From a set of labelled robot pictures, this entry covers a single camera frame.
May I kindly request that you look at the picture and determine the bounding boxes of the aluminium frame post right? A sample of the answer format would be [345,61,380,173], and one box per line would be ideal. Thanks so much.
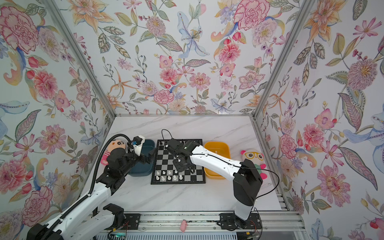
[252,1,314,121]

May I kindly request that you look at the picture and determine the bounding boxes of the black corrugated cable hose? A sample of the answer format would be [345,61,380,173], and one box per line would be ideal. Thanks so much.
[88,133,133,196]

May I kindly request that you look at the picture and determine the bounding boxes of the aluminium frame post left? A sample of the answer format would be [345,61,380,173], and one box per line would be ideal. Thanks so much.
[42,0,117,120]

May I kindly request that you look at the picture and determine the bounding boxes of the teal plastic bin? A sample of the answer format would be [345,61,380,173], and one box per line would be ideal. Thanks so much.
[128,139,157,178]

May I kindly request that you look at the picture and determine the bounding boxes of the yellow plastic bin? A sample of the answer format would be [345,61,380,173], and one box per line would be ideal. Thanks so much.
[204,142,231,180]

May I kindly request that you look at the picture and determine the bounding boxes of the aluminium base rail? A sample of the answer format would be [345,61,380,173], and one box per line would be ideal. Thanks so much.
[120,210,305,233]

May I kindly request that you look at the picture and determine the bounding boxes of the black white chess board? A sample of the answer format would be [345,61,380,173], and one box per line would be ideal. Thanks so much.
[151,140,206,185]

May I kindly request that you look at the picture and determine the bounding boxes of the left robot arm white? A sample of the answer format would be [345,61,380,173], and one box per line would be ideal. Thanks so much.
[27,148,157,240]

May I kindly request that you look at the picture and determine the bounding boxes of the pink toy left side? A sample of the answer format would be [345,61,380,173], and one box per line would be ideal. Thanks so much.
[101,139,127,166]

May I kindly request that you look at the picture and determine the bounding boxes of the plush doll toy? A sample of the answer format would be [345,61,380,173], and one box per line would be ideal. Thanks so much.
[241,149,268,180]

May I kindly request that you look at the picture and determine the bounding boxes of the aluminium frame post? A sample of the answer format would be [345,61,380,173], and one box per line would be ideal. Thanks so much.
[252,1,314,121]
[42,0,117,120]

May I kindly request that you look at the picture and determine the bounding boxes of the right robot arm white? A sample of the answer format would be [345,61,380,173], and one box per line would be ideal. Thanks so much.
[165,139,263,229]

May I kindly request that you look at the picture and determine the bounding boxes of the pink small toy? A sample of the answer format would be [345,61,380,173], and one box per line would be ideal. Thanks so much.
[180,220,188,233]

